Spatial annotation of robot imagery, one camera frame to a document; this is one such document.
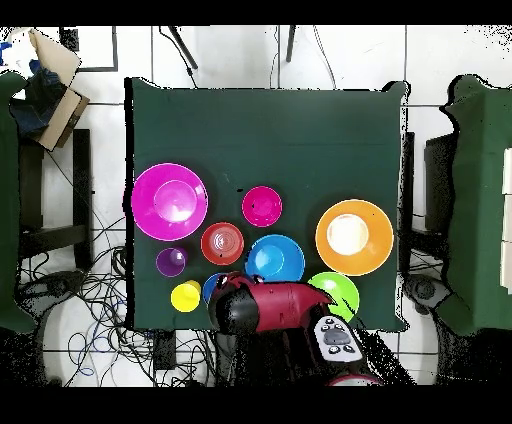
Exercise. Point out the green bowl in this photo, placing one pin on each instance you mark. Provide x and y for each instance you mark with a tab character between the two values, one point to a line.
340	290

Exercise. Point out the green cloth side table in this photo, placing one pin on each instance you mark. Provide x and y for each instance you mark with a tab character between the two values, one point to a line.
480	200
8	200

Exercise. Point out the black tripod leg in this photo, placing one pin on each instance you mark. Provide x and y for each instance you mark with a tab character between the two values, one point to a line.
290	44
184	48

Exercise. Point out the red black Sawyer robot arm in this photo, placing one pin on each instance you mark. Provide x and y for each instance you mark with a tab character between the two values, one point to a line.
280	308

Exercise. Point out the purple cup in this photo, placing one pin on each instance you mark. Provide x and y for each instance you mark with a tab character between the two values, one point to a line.
171	262

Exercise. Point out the black rectangular frame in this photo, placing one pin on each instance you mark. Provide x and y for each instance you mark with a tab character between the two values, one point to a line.
115	52

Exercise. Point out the white box stack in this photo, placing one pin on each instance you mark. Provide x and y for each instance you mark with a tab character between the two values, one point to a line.
508	220

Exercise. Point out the black power brick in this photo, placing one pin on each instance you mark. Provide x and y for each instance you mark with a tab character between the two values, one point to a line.
164	352

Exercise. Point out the grey base with black knob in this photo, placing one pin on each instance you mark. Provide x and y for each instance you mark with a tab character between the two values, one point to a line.
426	290
56	286

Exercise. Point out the large pink bowl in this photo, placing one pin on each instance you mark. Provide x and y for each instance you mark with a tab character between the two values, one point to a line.
169	202

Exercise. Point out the small dark blue bowl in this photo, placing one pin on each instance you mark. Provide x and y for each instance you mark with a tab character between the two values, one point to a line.
208	288

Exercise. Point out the small red-orange bowl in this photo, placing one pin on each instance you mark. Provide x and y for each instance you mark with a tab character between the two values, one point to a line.
222	244

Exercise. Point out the cardboard box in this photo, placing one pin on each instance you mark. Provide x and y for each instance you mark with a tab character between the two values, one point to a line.
60	116

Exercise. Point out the dark blue cloth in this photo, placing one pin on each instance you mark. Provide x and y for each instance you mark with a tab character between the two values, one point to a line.
36	104

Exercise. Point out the dark green table cloth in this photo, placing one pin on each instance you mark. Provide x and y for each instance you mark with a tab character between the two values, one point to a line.
260	132

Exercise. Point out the large orange bowl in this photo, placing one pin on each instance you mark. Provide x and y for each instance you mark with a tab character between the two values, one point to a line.
372	256

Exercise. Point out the small crimson bowl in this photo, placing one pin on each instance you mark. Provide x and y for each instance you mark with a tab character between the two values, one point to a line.
262	206

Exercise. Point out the yellow cup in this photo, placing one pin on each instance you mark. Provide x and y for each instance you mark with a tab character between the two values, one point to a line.
185	296

